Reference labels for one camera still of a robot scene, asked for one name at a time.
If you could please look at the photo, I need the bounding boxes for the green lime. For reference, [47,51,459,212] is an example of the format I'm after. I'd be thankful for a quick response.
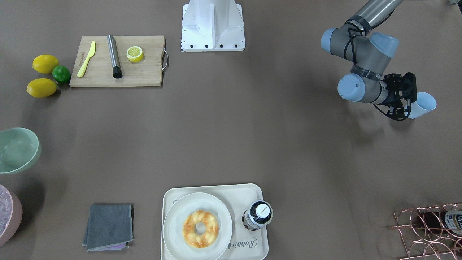
[52,65,71,83]

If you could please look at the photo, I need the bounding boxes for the grey folded cloth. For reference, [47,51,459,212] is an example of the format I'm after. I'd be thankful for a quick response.
[82,204,134,252]

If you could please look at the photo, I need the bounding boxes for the bottle in rack upper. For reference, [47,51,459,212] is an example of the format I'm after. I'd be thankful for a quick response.
[417,210,462,237]

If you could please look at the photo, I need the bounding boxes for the yellow lemon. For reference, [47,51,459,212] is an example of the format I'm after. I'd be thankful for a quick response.
[32,54,60,74]
[26,78,57,98]

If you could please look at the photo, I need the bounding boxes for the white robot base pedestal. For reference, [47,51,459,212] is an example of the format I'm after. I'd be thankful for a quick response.
[180,0,246,52]

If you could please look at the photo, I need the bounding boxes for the yellow plastic knife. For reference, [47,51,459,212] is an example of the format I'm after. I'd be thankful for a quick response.
[77,41,96,78]

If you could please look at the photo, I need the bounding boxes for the green ceramic bowl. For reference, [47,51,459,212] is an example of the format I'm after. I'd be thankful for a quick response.
[0,128,42,174]

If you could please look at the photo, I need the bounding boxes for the glazed donut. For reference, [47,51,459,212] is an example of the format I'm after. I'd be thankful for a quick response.
[182,210,219,248]

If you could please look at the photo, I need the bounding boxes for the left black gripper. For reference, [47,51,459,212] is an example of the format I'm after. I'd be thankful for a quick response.
[383,72,417,120]

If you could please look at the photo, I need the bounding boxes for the wooden cutting board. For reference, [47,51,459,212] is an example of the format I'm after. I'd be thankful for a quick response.
[69,36,168,88]

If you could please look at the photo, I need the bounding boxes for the white plate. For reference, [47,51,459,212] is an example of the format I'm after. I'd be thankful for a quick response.
[163,192,233,260]

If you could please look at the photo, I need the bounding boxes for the half lemon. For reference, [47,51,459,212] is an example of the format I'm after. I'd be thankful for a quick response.
[126,46,144,63]

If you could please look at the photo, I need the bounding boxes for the copper wire bottle rack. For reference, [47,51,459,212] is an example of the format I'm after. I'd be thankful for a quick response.
[392,203,461,260]

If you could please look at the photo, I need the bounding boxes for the blue cup with ice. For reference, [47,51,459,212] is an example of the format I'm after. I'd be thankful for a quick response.
[409,92,437,120]

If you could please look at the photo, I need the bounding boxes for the cream serving tray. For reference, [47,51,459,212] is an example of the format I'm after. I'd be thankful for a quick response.
[161,184,274,260]

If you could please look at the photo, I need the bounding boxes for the tea bottle on tray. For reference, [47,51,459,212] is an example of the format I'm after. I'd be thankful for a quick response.
[241,200,274,231]

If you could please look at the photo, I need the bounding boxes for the pink bowl with ice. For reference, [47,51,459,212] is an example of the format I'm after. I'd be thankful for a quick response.
[0,185,23,246]

